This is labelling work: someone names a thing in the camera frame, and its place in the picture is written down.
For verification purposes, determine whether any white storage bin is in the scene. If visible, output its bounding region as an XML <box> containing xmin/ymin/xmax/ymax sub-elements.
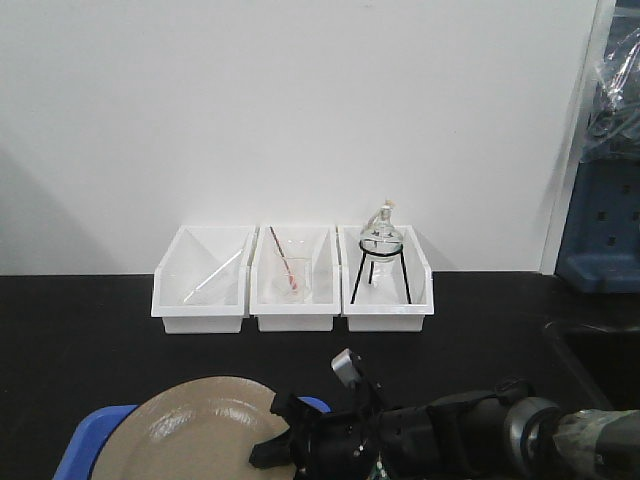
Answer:
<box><xmin>151</xmin><ymin>225</ymin><xmax>256</xmax><ymax>335</ymax></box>
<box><xmin>337</xmin><ymin>225</ymin><xmax>435</xmax><ymax>332</ymax></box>
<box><xmin>249</xmin><ymin>225</ymin><xmax>341</xmax><ymax>332</ymax></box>

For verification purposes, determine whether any black sink basin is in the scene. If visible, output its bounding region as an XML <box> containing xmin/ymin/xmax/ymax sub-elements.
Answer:
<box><xmin>543</xmin><ymin>321</ymin><xmax>639</xmax><ymax>410</ymax></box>

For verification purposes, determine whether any black wire tripod stand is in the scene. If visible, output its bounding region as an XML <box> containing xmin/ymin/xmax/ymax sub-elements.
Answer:
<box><xmin>350</xmin><ymin>240</ymin><xmax>412</xmax><ymax>304</ymax></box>

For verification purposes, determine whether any clear glass stirring rod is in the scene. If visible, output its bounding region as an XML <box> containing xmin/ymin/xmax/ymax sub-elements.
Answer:
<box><xmin>182</xmin><ymin>250</ymin><xmax>242</xmax><ymax>305</ymax></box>

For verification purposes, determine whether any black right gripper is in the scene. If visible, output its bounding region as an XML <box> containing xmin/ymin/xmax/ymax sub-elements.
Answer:
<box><xmin>249</xmin><ymin>381</ymin><xmax>430</xmax><ymax>479</ymax></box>

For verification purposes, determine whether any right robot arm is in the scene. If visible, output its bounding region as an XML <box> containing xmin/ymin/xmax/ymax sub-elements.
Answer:
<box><xmin>249</xmin><ymin>380</ymin><xmax>639</xmax><ymax>479</ymax></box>

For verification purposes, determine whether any right white storage bin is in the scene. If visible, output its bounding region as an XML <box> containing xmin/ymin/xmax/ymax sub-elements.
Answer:
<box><xmin>337</xmin><ymin>225</ymin><xmax>435</xmax><ymax>332</ymax></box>

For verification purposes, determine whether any left white storage bin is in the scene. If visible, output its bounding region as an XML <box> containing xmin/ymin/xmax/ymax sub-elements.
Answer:
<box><xmin>151</xmin><ymin>225</ymin><xmax>256</xmax><ymax>335</ymax></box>

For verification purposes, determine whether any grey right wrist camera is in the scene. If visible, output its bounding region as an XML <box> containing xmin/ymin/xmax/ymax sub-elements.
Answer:
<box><xmin>331</xmin><ymin>348</ymin><xmax>361</xmax><ymax>387</ymax></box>

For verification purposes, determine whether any clear glass beaker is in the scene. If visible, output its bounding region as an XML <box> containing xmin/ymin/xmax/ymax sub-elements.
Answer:
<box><xmin>273</xmin><ymin>239</ymin><xmax>312</xmax><ymax>304</ymax></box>

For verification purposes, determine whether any blue plastic tray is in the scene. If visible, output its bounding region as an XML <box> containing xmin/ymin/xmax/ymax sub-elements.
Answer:
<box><xmin>52</xmin><ymin>396</ymin><xmax>333</xmax><ymax>480</ymax></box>

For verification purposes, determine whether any blue perforated crate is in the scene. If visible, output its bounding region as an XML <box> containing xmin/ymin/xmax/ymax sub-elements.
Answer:
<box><xmin>555</xmin><ymin>159</ymin><xmax>639</xmax><ymax>294</ymax></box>

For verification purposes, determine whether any red glass thermometer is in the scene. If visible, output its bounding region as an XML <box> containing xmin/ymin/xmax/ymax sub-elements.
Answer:
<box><xmin>269</xmin><ymin>226</ymin><xmax>298</xmax><ymax>292</ymax></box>

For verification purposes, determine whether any round glass flask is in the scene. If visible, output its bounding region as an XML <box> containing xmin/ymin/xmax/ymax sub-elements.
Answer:
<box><xmin>359</xmin><ymin>200</ymin><xmax>404</xmax><ymax>252</ymax></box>

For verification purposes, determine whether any middle white storage bin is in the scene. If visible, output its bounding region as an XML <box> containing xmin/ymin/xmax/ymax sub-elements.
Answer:
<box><xmin>249</xmin><ymin>225</ymin><xmax>341</xmax><ymax>332</ymax></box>

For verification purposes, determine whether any beige plate with black rim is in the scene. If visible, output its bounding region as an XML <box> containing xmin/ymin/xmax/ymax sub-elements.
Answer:
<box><xmin>88</xmin><ymin>375</ymin><xmax>301</xmax><ymax>480</ymax></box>

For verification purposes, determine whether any clear plastic bag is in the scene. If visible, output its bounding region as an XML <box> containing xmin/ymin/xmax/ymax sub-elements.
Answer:
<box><xmin>583</xmin><ymin>28</ymin><xmax>639</xmax><ymax>162</ymax></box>

